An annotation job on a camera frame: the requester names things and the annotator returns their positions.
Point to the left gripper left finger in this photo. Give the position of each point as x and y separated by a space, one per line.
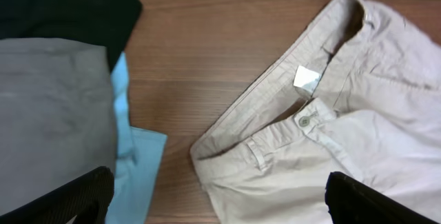
84 200

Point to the black garment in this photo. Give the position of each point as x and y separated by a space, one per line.
108 23

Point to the light blue garment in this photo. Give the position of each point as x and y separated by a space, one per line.
139 154

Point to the grey shorts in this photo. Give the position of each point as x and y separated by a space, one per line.
57 116

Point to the beige shorts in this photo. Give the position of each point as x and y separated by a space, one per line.
359 93

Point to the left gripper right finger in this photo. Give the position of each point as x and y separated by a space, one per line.
351 202

